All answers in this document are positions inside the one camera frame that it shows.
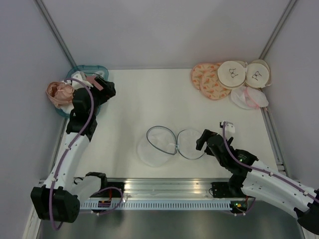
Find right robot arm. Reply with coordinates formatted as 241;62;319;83
196;129;319;235

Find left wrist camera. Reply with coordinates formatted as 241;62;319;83
71;71;86;88

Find white garments in basket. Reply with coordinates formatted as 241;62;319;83
60;86;83;118

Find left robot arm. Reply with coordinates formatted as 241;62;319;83
30;74;116;223

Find purple cable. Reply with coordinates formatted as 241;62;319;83
222;121;319;204
49;78;125;230

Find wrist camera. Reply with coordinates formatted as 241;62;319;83
219;120;235;134
71;71;86;88

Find white pink-trim mesh bag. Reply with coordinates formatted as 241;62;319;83
230;86;269;110

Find aluminium front rail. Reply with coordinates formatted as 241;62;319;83
34;178;306;200

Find white slotted cable duct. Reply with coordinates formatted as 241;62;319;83
80;200;231;211

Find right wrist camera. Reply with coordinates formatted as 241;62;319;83
219;120;235;134

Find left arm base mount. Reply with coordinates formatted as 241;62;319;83
105;182;125;199

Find teal plastic basket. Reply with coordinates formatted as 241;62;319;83
55;65;109;119

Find white mesh laundry bag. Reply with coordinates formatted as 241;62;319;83
137;125;204;167

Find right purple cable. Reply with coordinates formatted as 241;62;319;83
222;121;319;204

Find cream bag with glasses print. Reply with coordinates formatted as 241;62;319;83
217;61;248;90

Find dark pink black-strap bra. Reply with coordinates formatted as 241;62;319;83
86;76;104;91

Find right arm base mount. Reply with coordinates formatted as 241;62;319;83
208;182;234;199

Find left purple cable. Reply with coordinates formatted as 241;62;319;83
49;78;125;230

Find peach pink bra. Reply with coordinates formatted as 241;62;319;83
45;82;75;108

